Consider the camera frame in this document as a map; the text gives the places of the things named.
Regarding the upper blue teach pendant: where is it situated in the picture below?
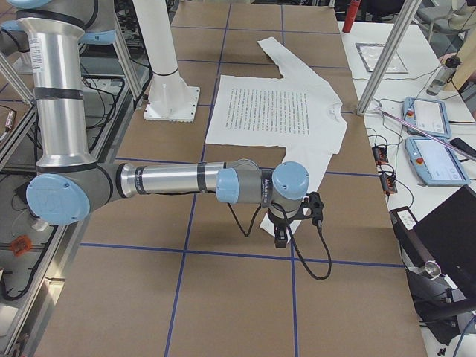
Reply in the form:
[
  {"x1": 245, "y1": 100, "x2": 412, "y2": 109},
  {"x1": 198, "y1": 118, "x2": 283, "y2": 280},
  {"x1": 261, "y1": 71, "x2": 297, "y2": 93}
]
[{"x1": 402, "y1": 97, "x2": 451, "y2": 139}]

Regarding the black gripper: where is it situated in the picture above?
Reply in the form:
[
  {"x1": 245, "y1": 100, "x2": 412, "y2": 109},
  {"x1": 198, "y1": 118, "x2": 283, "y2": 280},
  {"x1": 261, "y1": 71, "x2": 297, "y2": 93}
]
[{"x1": 268, "y1": 202, "x2": 298, "y2": 248}]

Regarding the black framed clear sheet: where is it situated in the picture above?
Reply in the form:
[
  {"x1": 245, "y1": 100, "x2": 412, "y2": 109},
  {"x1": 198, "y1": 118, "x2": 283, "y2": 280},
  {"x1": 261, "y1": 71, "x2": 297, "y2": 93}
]
[{"x1": 356, "y1": 42, "x2": 408, "y2": 74}]

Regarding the clear water bottle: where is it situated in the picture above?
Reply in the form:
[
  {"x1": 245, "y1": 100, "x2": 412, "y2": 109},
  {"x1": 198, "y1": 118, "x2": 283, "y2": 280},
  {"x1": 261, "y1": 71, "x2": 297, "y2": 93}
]
[{"x1": 426, "y1": 55, "x2": 461, "y2": 96}]

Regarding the black smartphone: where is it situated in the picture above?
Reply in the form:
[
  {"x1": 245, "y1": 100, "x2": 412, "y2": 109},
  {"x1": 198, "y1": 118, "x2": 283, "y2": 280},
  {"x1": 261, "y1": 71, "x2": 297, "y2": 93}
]
[{"x1": 450, "y1": 138, "x2": 476, "y2": 157}]

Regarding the thin metal rod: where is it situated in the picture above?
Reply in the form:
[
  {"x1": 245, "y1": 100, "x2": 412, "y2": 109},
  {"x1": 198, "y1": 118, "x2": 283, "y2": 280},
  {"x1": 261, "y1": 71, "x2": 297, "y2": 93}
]
[{"x1": 371, "y1": 103, "x2": 476, "y2": 161}]

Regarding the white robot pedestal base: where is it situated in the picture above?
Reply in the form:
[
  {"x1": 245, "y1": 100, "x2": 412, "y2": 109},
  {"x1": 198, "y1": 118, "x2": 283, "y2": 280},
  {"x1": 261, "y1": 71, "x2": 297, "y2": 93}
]
[{"x1": 133, "y1": 0, "x2": 200, "y2": 123}]

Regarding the red bottle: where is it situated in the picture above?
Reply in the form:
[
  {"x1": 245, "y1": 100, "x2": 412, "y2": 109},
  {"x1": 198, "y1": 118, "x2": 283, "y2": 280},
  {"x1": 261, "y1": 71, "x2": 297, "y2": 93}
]
[{"x1": 342, "y1": 0, "x2": 361, "y2": 33}]

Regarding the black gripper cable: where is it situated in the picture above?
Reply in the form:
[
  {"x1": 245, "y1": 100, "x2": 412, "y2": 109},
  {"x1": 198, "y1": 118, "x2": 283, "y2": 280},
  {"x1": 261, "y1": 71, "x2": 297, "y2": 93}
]
[{"x1": 227, "y1": 203, "x2": 332, "y2": 281}]

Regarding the blue teach pendant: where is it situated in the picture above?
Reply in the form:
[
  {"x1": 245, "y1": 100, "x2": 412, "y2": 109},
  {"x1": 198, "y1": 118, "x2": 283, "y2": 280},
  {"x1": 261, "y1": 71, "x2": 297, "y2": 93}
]
[
  {"x1": 405, "y1": 136, "x2": 471, "y2": 187},
  {"x1": 402, "y1": 97, "x2": 451, "y2": 139}
]

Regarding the black laptop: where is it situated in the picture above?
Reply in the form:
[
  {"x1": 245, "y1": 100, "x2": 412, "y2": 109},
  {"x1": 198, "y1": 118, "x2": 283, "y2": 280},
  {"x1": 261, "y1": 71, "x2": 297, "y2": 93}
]
[{"x1": 411, "y1": 185, "x2": 475, "y2": 297}]

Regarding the lower blue teach pendant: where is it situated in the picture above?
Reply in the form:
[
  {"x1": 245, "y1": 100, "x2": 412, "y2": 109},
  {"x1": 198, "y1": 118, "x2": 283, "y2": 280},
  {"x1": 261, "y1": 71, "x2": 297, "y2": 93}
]
[{"x1": 405, "y1": 136, "x2": 471, "y2": 187}]

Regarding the aluminium frame post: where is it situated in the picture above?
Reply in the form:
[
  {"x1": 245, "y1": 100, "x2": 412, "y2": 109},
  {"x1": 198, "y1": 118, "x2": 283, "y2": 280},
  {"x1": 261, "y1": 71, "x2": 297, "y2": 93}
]
[{"x1": 356, "y1": 0, "x2": 422, "y2": 116}]

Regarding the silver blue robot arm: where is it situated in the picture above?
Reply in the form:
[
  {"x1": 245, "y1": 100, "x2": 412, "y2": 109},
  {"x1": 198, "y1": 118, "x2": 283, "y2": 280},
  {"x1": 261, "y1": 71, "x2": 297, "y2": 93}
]
[{"x1": 13, "y1": 1, "x2": 311, "y2": 248}]

